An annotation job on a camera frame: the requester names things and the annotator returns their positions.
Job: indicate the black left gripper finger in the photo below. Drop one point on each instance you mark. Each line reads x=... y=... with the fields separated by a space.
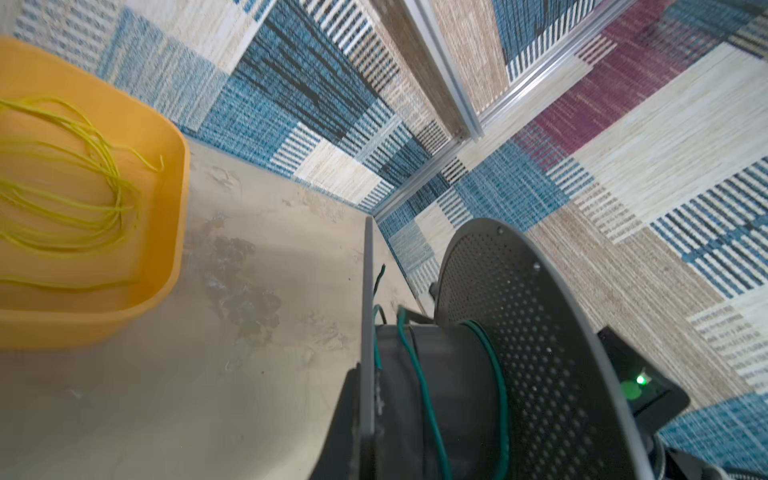
x=340 y=455

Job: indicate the yellow plastic bin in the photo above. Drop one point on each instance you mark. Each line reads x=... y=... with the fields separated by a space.
x=94 y=193

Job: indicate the grey perforated cable spool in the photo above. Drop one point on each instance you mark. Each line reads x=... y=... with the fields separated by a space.
x=506 y=380

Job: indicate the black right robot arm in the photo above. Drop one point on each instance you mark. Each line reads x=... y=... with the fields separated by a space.
x=654 y=401

